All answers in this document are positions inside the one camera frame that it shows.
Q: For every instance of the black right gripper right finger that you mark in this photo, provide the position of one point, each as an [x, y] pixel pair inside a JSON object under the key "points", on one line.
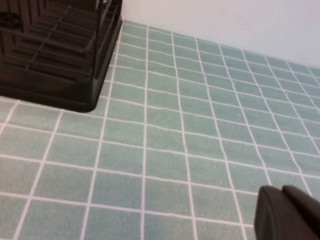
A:
{"points": [[305, 198]]}

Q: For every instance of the green checkered tablecloth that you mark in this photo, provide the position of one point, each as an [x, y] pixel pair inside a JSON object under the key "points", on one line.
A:
{"points": [[162, 150]]}

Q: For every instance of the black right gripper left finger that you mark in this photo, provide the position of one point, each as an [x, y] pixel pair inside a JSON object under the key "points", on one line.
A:
{"points": [[282, 220]]}

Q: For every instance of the black plastic drip tray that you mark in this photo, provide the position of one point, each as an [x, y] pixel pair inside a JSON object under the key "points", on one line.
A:
{"points": [[75, 97]]}

